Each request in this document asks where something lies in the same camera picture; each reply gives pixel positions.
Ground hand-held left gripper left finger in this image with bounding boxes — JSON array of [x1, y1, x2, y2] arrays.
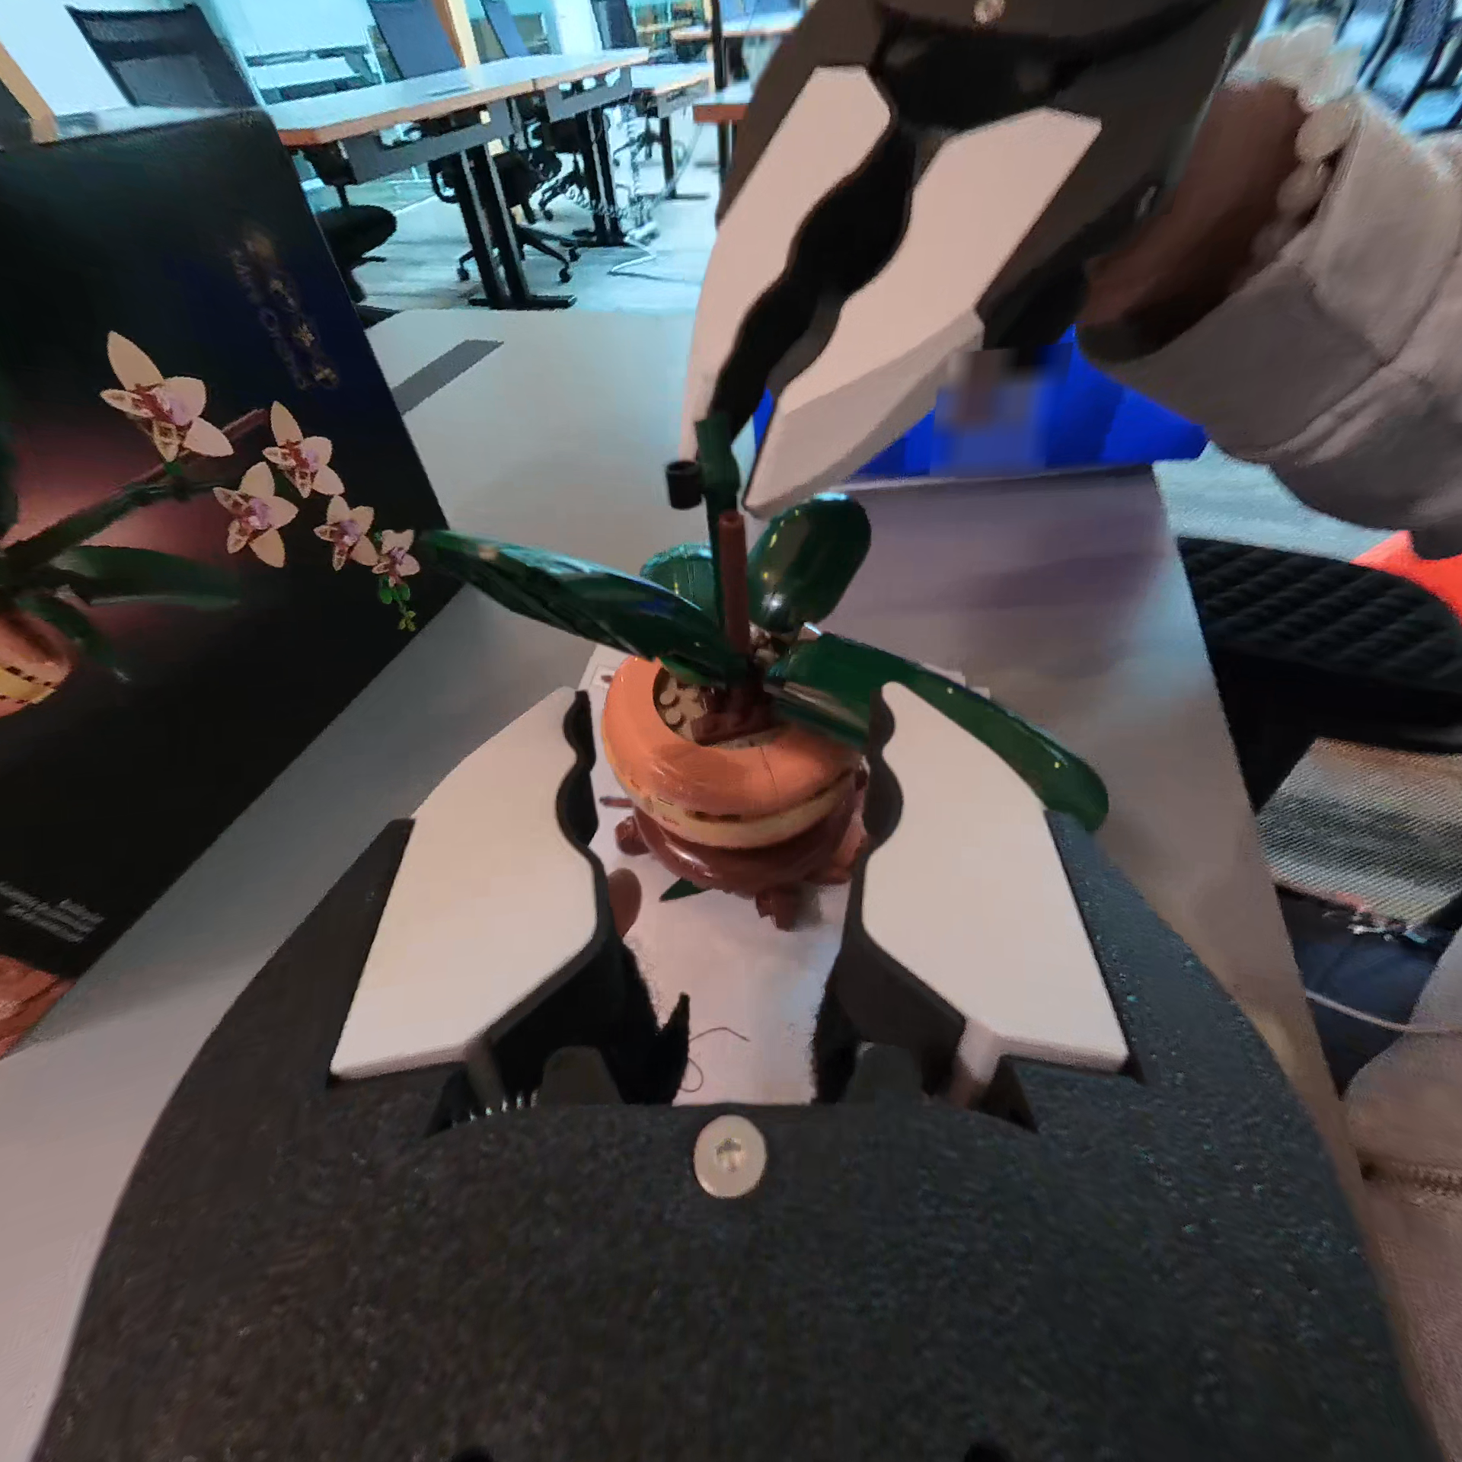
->
[[329, 685, 690, 1106]]

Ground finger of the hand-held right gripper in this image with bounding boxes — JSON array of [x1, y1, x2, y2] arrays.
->
[[681, 64, 916, 461], [740, 111, 1106, 518]]

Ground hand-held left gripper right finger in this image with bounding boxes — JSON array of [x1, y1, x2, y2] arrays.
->
[[813, 682, 1133, 1106]]

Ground toy brick orchid plant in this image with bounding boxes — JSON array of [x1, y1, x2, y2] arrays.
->
[[416, 492, 1113, 932]]

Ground green toy brick stem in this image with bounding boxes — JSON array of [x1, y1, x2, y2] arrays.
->
[[665, 409, 742, 560]]

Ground person's right forearm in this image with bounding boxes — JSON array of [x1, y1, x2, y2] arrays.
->
[[1079, 20, 1462, 541]]

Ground wooden top desk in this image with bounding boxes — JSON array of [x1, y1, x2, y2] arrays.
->
[[265, 48, 655, 311], [691, 78, 757, 193], [627, 59, 719, 205]]

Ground grey desk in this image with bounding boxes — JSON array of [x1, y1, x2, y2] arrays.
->
[[0, 306, 1389, 1462]]

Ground person's right hand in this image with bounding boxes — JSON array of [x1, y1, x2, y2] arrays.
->
[[1078, 80, 1318, 358]]

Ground blue divided plastic bin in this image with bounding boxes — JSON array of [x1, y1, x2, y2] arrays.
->
[[754, 322, 1210, 482]]

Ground dark orchid picture box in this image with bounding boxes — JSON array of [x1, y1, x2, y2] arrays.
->
[[0, 107, 463, 1058]]

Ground person's dark trousers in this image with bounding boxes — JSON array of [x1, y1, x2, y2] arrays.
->
[[1278, 889, 1455, 1089]]

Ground grey woven fabric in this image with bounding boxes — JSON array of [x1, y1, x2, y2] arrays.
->
[[1255, 736, 1462, 929]]

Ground black mesh seat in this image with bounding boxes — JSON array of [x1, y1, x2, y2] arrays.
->
[[1177, 534, 1462, 805]]

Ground person's beige hooded sweatshirt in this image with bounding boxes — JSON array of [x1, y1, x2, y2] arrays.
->
[[1339, 1004, 1462, 1462]]

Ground orange object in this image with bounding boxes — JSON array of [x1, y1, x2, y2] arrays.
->
[[1365, 529, 1462, 621]]

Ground black mesh office chair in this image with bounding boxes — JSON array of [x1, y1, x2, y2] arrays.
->
[[67, 3, 399, 301]]

